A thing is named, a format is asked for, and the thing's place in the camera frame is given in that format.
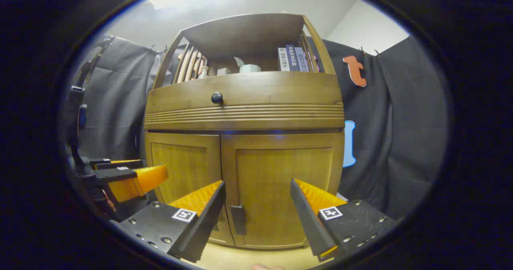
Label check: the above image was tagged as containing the black backdrop cloth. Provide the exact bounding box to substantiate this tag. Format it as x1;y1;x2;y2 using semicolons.
76;34;448;222

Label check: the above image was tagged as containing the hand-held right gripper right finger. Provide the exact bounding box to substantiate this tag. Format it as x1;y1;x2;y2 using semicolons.
290;178;396;262

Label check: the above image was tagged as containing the light purple book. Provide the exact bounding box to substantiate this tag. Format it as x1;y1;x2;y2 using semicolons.
295;47;308;72

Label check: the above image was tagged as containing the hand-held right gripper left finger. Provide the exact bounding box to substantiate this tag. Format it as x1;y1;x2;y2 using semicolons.
119;180;227;264

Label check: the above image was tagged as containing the wooden double-door shoe cabinet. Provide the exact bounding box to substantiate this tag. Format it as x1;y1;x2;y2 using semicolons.
143;13;346;250

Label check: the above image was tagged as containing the wooden drawer front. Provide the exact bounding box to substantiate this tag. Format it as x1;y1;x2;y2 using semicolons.
144;71;345;131

